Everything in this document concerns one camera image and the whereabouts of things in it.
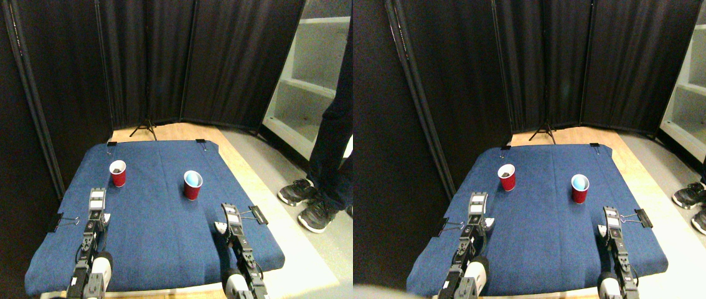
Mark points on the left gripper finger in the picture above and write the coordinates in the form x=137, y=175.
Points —
x=98, y=200
x=489, y=222
x=478, y=204
x=106, y=219

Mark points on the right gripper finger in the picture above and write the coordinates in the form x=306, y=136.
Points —
x=220, y=228
x=231, y=215
x=612, y=219
x=602, y=231

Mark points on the red cup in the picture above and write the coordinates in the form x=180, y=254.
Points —
x=507, y=182
x=118, y=178
x=580, y=195
x=192, y=192

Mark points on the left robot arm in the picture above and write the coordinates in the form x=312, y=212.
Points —
x=102, y=266
x=477, y=269

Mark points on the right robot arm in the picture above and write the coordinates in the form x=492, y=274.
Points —
x=609, y=285
x=238, y=283

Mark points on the dark blue cloth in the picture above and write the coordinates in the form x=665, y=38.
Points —
x=546, y=243
x=160, y=237

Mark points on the black curtain stand pole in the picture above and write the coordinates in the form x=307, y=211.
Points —
x=418, y=93
x=30, y=93

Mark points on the white shelf unit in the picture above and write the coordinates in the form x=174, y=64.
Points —
x=303, y=106
x=698, y=106

